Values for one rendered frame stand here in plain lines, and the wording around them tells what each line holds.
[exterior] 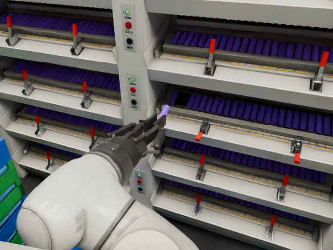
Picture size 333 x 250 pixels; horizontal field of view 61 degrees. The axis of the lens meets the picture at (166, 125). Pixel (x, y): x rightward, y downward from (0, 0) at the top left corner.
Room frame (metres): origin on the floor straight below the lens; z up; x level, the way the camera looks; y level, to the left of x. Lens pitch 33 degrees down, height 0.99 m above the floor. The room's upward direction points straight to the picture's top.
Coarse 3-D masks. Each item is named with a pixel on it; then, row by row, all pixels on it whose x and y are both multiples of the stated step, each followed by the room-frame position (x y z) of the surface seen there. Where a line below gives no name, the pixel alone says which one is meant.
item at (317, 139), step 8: (168, 112) 0.80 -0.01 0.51; (176, 112) 0.79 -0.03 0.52; (184, 112) 0.78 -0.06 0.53; (192, 112) 0.78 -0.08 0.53; (200, 112) 0.77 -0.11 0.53; (184, 120) 0.77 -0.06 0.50; (216, 120) 0.74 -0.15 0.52; (224, 120) 0.73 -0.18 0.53; (232, 120) 0.73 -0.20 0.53; (240, 120) 0.73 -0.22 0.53; (224, 128) 0.72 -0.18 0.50; (248, 128) 0.71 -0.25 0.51; (256, 128) 0.70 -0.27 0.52; (264, 128) 0.69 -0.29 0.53; (272, 128) 0.68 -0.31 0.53; (280, 128) 0.68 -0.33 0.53; (288, 136) 0.67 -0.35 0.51; (296, 136) 0.66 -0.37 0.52; (304, 136) 0.65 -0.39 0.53; (312, 136) 0.65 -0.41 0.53; (320, 136) 0.64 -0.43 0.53; (328, 136) 0.64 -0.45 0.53; (328, 144) 0.63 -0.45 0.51
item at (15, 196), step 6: (18, 180) 0.69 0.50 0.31; (18, 186) 0.69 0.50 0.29; (12, 192) 0.66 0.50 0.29; (18, 192) 0.68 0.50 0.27; (24, 192) 0.70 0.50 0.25; (6, 198) 0.63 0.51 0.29; (12, 198) 0.65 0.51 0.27; (18, 198) 0.67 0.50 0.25; (0, 204) 0.61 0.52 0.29; (6, 204) 0.62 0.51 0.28; (12, 204) 0.64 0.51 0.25; (0, 210) 0.60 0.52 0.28; (6, 210) 0.61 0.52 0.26; (0, 216) 0.59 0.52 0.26; (0, 222) 0.58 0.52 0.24
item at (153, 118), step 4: (152, 116) 0.62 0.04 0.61; (156, 116) 0.64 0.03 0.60; (148, 120) 0.60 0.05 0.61; (152, 120) 0.62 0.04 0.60; (156, 120) 0.64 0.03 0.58; (144, 124) 0.59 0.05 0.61; (148, 124) 0.59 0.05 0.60; (152, 124) 0.62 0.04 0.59; (144, 128) 0.58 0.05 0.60; (148, 128) 0.59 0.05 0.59; (144, 132) 0.58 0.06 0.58
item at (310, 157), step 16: (160, 96) 0.86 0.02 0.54; (208, 96) 0.86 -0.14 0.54; (160, 112) 0.81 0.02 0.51; (304, 112) 0.75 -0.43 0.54; (176, 128) 0.75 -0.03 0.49; (192, 128) 0.74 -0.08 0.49; (208, 144) 0.71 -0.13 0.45; (224, 144) 0.69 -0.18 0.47; (240, 144) 0.67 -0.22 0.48; (256, 144) 0.66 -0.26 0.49; (272, 144) 0.66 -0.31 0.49; (288, 144) 0.65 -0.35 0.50; (304, 144) 0.65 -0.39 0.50; (288, 160) 0.62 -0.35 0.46; (304, 160) 0.60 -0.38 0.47; (320, 160) 0.59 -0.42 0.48
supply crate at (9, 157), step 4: (0, 140) 0.69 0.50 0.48; (4, 140) 0.70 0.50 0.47; (0, 144) 0.68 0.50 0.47; (4, 144) 0.70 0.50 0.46; (0, 148) 0.68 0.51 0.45; (4, 148) 0.69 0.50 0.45; (0, 152) 0.67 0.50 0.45; (4, 152) 0.69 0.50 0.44; (8, 152) 0.70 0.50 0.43; (0, 156) 0.67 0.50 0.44; (4, 156) 0.68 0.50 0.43; (8, 156) 0.69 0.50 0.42; (0, 160) 0.66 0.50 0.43; (4, 160) 0.68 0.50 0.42; (8, 160) 0.69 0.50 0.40; (0, 164) 0.66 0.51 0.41; (4, 164) 0.67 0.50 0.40; (0, 168) 0.65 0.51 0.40
